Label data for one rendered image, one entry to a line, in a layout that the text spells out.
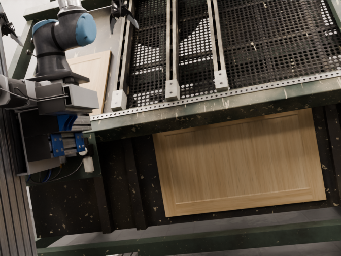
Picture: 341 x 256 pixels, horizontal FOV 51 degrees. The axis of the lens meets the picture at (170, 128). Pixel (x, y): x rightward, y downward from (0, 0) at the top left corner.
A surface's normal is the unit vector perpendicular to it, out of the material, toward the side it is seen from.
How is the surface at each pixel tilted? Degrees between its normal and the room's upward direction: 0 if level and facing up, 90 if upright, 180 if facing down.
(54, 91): 90
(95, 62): 53
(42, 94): 90
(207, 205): 90
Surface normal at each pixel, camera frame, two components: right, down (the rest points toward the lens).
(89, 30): 0.95, -0.03
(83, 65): -0.27, -0.58
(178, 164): -0.22, 0.03
